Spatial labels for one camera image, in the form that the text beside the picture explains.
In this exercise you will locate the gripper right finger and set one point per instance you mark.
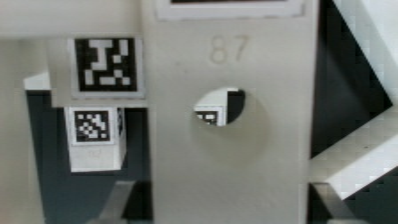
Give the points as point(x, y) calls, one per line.
point(327, 209)

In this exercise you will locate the white corner fence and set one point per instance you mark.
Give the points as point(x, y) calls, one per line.
point(354, 152)

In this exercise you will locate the white chair leg block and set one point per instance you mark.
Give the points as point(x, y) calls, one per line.
point(96, 72)
point(96, 138)

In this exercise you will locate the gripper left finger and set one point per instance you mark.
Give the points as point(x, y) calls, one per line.
point(114, 208)

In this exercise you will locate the white chair back frame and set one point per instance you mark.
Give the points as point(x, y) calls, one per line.
point(229, 58)

